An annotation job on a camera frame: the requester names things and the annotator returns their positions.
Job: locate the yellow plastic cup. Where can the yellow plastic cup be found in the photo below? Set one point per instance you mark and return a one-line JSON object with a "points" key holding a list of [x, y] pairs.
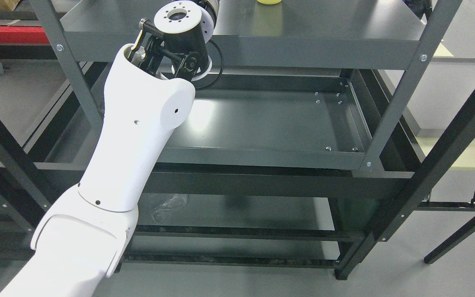
{"points": [[269, 2]]}

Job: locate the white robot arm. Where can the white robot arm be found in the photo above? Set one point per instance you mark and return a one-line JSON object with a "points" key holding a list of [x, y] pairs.
{"points": [[148, 93]]}

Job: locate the grey metal shelf unit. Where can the grey metal shelf unit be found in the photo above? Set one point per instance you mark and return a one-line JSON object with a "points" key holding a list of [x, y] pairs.
{"points": [[253, 123]]}

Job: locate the black metal frame rack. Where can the black metal frame rack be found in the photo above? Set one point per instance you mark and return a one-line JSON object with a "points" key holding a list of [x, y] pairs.
{"points": [[299, 218]]}

